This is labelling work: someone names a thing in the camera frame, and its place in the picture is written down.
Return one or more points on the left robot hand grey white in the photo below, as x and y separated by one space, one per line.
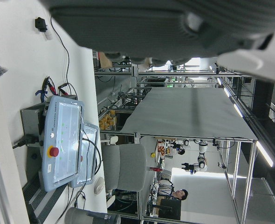
151 28

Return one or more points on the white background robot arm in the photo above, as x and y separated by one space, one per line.
202 161

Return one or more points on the brown cardboard box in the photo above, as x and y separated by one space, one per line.
106 61

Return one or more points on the dark grey control box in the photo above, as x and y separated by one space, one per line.
30 121

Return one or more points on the grey finned metal box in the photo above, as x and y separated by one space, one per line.
44 205

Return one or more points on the large grey table cover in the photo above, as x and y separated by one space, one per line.
186 112

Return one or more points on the ceiling light strip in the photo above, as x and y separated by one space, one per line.
265 154
237 110
226 91

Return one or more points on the stack of yellow parts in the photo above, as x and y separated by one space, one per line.
105 122

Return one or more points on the black power adapter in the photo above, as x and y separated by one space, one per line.
40 23

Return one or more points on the grey teach pendant red button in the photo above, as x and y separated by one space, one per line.
91 133
49 121

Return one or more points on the grey office chair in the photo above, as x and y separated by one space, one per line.
130 165

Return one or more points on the bag of black screws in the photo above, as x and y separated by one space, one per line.
0 70

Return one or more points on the black power plug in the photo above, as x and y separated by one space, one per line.
28 140

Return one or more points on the black background monitor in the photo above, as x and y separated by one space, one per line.
170 207

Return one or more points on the grey metal bottle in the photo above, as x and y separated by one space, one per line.
81 215

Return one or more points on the aluminium profile frame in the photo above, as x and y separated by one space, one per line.
151 73

